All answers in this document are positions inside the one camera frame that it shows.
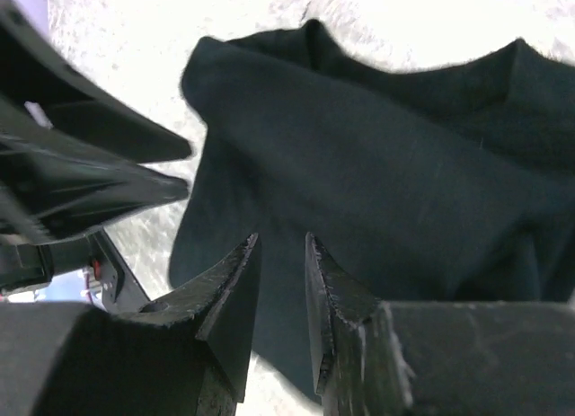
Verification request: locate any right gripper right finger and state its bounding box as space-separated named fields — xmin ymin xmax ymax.
xmin=305 ymin=234 xmax=413 ymax=415

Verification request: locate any black t-shirt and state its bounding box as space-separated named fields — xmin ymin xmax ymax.
xmin=169 ymin=20 xmax=574 ymax=398

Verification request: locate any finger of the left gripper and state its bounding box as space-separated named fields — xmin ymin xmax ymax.
xmin=1 ymin=0 xmax=192 ymax=163
xmin=1 ymin=132 xmax=189 ymax=245

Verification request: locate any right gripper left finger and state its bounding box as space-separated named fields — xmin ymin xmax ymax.
xmin=111 ymin=235 xmax=261 ymax=405

